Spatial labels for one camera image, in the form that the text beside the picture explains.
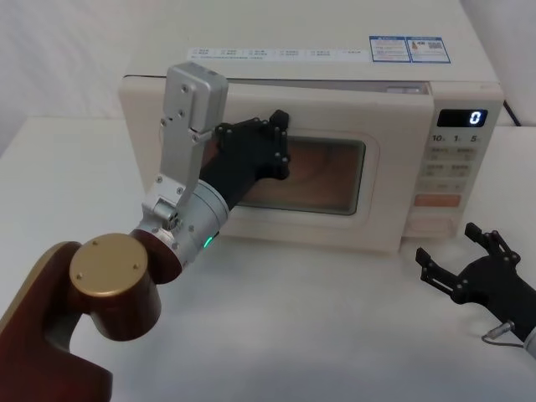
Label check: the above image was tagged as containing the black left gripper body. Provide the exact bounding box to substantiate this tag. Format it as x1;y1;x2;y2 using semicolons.
199;131;281;211

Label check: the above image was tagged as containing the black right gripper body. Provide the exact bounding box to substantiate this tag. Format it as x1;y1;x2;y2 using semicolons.
453;255;536;341

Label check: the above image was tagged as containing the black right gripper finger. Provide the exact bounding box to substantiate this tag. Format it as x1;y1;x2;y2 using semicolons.
464;222;521;270
415;247;466;299

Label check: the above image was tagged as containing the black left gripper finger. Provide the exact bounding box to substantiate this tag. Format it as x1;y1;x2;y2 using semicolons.
216;110;284;142
274;111;291;181

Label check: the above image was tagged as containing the cream oven door with window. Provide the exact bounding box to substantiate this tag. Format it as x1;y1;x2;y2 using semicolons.
116;75;435;255

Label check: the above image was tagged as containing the oven control panel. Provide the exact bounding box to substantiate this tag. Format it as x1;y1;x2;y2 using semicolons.
401;85;505;242

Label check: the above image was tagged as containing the long white sticker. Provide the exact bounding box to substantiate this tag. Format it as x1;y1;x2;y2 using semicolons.
186;47;364;63

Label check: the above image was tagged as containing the cream microwave oven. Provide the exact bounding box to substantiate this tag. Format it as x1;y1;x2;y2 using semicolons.
116;0;505;255

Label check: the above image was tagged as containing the white table cloth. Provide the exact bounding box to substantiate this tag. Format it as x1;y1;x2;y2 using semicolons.
0;116;536;402

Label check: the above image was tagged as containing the blue bordered sticker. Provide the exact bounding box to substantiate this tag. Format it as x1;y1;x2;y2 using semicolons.
368;35;454;64

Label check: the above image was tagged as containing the white curtain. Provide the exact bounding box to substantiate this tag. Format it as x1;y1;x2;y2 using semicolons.
0;0;536;162

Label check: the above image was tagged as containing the thin cable with silver plug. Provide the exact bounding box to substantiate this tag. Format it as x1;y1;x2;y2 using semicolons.
481;320;529;349

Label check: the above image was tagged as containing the black power cable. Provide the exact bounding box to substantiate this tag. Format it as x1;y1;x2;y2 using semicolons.
502;101;521;127

